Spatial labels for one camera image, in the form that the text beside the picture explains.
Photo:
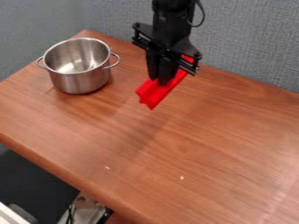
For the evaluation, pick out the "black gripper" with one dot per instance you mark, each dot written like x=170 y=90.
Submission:
x=166 y=42

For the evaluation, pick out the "red block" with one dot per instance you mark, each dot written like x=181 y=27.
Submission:
x=152 y=92

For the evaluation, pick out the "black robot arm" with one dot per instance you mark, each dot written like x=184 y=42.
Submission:
x=180 y=11

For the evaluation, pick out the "stainless steel pot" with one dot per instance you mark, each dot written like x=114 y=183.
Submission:
x=79 y=64

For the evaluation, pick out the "white object at corner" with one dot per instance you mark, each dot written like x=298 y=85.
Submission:
x=13 y=215

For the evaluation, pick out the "white table leg frame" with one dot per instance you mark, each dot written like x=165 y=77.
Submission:
x=86 y=211

